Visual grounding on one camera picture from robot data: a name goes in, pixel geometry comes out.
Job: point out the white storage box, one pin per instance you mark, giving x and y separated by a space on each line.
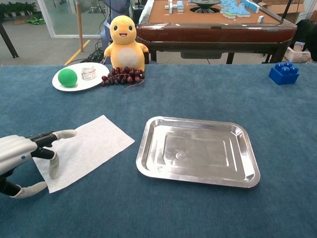
297 55

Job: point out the blue building block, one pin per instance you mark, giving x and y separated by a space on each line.
282 77

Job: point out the long row of mahjong tiles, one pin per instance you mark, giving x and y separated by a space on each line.
251 6

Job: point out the green object on floor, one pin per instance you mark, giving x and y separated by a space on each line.
36 20

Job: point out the green ball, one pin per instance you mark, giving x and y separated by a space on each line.
67 77

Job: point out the white paper sheet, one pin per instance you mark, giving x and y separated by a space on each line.
94 148

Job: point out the brown mahjong table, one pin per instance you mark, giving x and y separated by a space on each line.
210 32

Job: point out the single white blue mahjong tile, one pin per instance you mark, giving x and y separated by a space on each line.
260 19

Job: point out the small clear jar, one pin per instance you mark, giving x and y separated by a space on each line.
88 74

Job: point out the white round plate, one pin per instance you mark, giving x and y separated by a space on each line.
81 84

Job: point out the heap of blue mahjong tiles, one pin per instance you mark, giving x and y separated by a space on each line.
234 11

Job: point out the black table leg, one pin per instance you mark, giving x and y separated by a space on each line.
7 39

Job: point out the blue grey machine base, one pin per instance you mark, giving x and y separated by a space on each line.
119 5

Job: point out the small cluster of mahjong tiles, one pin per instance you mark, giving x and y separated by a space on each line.
174 7

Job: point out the stainless steel tray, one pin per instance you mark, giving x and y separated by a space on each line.
198 153

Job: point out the bunch of red grapes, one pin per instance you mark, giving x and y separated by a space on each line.
121 77

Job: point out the wooden pole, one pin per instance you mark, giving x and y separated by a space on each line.
79 24

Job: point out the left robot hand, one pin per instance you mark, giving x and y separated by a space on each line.
12 151

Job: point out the blue felt table cover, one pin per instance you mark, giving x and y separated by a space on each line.
173 99

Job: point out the row of potted plants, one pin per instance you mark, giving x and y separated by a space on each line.
17 8

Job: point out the seated person in black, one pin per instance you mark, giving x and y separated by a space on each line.
309 32

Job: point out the yellow plush duck toy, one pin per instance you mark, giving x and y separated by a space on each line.
126 54

